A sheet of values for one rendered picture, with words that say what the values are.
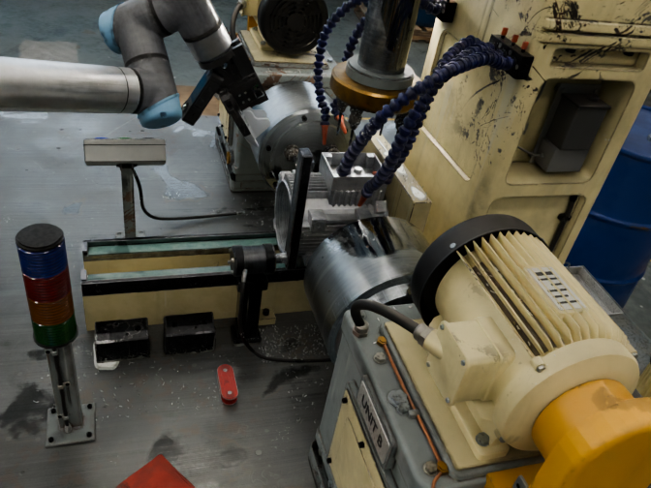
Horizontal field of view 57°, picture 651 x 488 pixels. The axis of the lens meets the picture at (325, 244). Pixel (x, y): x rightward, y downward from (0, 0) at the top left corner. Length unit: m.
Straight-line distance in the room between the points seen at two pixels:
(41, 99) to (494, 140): 0.76
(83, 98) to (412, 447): 0.69
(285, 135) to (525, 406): 0.95
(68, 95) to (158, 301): 0.49
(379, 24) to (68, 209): 0.95
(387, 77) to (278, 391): 0.63
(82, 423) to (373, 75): 0.81
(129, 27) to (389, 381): 0.72
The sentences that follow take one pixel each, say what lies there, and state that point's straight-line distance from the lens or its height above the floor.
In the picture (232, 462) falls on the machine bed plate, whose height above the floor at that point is 0.80.
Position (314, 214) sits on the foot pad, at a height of 1.08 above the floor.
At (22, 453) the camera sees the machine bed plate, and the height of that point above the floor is 0.80.
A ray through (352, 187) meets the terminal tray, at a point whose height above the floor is 1.12.
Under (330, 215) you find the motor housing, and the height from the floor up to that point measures 1.06.
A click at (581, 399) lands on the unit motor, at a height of 1.32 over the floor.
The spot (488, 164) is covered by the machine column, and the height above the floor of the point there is 1.24.
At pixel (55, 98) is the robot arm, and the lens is 0.98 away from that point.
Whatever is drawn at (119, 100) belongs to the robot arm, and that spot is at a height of 1.31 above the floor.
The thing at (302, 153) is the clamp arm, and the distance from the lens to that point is 1.04.
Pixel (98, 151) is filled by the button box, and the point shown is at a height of 1.06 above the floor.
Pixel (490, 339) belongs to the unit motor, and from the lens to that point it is 0.66.
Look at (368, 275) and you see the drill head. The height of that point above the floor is 1.15.
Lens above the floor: 1.74
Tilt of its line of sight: 36 degrees down
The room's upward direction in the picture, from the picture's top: 11 degrees clockwise
